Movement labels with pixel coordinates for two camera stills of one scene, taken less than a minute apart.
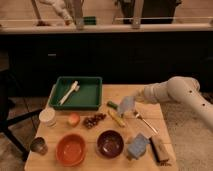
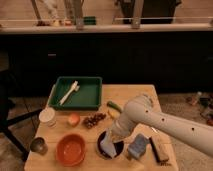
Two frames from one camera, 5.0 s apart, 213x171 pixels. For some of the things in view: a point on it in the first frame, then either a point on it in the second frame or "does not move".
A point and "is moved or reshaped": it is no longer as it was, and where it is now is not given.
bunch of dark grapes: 89,122 does not move
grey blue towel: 127,104 is moved or reshaped
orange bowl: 71,149 does not move
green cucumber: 112,104 does not move
